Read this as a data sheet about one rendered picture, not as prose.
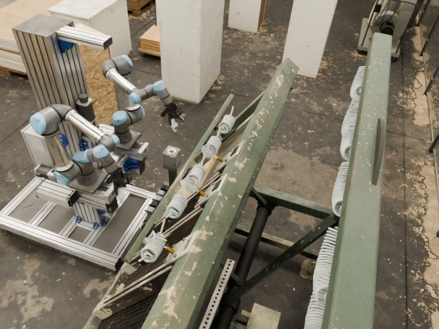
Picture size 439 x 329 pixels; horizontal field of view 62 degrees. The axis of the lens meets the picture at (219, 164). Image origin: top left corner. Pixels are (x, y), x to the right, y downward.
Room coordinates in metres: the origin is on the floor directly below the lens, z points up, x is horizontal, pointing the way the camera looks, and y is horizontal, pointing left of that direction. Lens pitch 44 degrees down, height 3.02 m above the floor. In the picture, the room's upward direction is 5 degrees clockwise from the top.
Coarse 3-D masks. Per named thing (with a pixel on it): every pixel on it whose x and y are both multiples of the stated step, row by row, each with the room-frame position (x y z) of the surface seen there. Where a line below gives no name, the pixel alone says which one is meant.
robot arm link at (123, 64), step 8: (120, 56) 2.44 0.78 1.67; (120, 64) 2.38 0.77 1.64; (128, 64) 2.42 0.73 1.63; (120, 72) 2.37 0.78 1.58; (128, 72) 2.39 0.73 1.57; (128, 80) 2.39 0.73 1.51; (128, 96) 2.36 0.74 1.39; (128, 104) 2.35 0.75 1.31; (136, 104) 2.37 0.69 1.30; (128, 112) 2.32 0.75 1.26; (136, 112) 2.33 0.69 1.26; (144, 112) 2.38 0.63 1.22; (136, 120) 2.31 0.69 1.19
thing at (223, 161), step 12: (204, 144) 1.24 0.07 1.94; (240, 144) 1.25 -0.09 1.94; (228, 156) 1.25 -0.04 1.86; (216, 168) 1.22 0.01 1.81; (216, 180) 1.23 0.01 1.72; (192, 204) 1.27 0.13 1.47; (180, 216) 1.29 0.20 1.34; (156, 228) 1.34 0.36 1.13; (168, 228) 1.31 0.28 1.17; (144, 240) 1.37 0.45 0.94
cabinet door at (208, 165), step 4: (216, 156) 1.85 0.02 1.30; (212, 160) 1.81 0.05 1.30; (204, 164) 1.88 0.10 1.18; (208, 164) 1.79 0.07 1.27; (212, 164) 1.77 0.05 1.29; (208, 168) 1.72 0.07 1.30; (208, 172) 1.70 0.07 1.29; (204, 176) 1.65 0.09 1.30; (200, 184) 1.58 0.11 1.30; (180, 188) 1.87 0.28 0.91; (196, 188) 1.54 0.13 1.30; (180, 192) 1.79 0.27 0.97; (184, 192) 1.70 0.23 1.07; (192, 192) 1.54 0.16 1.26; (172, 208) 1.58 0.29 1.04
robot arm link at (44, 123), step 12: (48, 108) 1.74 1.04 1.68; (36, 120) 1.64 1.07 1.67; (48, 120) 1.67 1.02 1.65; (60, 120) 1.73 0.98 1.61; (36, 132) 1.64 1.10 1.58; (48, 132) 1.65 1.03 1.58; (48, 144) 1.65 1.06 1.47; (60, 144) 1.68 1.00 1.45; (60, 156) 1.65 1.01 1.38; (60, 168) 1.63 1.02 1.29; (72, 168) 1.66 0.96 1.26; (60, 180) 1.62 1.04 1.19; (72, 180) 1.63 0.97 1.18
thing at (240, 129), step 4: (248, 120) 1.84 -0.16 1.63; (244, 124) 1.85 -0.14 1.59; (240, 128) 1.86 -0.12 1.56; (244, 128) 1.85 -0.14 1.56; (236, 132) 1.86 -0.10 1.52; (240, 132) 1.86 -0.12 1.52; (232, 136) 1.87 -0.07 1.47; (236, 136) 1.86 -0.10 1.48; (228, 140) 1.88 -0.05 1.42; (232, 140) 1.87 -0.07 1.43; (224, 144) 1.89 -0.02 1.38; (228, 144) 1.88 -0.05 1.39; (220, 148) 1.89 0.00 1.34; (224, 148) 1.89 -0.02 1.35; (216, 152) 1.90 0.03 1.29; (220, 152) 1.89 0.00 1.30; (204, 160) 1.93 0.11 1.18; (208, 160) 1.92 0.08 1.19
